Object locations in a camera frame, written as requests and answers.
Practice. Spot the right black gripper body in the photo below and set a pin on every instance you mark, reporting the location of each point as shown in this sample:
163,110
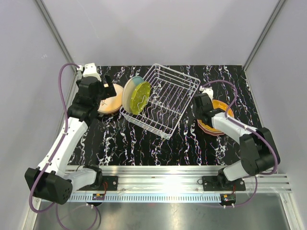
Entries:
197,113

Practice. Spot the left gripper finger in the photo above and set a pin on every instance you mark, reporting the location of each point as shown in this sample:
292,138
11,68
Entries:
109,92
109,83

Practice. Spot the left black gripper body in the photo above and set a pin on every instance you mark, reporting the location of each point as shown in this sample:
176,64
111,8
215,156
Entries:
98,97

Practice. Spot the blue cream branch plate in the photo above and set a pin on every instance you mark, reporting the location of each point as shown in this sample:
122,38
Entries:
128,90

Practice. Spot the green polka dot plate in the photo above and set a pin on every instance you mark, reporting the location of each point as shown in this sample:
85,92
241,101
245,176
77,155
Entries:
139,98

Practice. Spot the white wire dish rack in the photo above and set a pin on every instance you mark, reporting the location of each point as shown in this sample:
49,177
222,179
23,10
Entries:
171,93

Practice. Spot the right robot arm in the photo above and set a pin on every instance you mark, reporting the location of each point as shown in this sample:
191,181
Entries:
258,151

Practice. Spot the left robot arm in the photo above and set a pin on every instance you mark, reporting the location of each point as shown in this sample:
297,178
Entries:
48,180

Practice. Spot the orange polka dot plate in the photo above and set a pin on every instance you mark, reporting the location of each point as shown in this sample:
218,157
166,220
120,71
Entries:
221,105

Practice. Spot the orange cream branch plate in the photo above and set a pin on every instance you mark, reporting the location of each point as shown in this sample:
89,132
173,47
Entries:
112,104

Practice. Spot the pink scalloped plate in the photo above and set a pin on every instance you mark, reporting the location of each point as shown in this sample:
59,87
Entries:
208,130

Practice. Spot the black marble pattern mat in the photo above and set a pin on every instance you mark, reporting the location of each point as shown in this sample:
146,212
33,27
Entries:
114,141

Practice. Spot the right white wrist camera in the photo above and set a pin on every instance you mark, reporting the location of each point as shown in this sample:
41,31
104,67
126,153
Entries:
208,91

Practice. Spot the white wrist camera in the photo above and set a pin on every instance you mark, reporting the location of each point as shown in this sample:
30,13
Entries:
208,91
88,70

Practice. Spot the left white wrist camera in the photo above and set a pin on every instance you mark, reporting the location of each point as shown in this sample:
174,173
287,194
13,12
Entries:
88,70

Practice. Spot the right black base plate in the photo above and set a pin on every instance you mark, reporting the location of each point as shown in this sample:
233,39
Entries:
213,184

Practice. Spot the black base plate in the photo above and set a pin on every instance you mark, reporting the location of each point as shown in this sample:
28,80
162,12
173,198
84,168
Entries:
213,184
110,183

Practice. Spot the aluminium mounting rail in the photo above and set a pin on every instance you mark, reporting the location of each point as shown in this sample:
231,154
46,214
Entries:
181,179

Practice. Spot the white slotted cable duct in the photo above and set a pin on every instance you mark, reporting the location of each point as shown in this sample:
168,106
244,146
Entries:
145,198

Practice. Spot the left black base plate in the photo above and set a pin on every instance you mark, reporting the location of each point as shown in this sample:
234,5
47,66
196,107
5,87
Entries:
110,183

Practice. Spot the left aluminium frame post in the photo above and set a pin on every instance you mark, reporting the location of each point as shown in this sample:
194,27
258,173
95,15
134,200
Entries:
53,29

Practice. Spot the aluminium frame post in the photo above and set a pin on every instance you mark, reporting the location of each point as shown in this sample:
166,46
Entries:
53,29
267,27

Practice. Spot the right aluminium frame post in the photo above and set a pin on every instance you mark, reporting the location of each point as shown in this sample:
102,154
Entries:
267,27

